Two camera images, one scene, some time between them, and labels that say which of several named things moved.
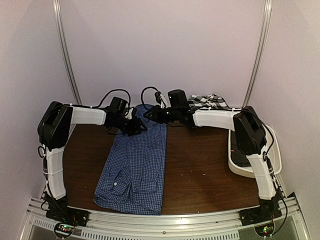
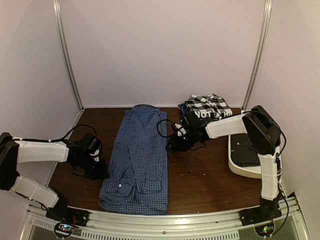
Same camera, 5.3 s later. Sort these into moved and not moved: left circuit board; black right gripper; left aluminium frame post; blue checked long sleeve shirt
Moved: black right gripper
Not moved: left circuit board; blue checked long sleeve shirt; left aluminium frame post
